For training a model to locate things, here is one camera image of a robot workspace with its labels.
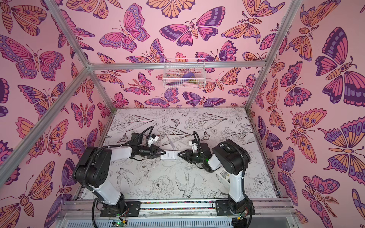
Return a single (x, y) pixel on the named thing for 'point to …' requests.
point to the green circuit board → (118, 223)
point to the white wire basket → (184, 73)
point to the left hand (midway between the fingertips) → (165, 153)
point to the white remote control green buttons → (170, 155)
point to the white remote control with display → (224, 177)
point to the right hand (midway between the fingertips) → (179, 155)
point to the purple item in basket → (190, 75)
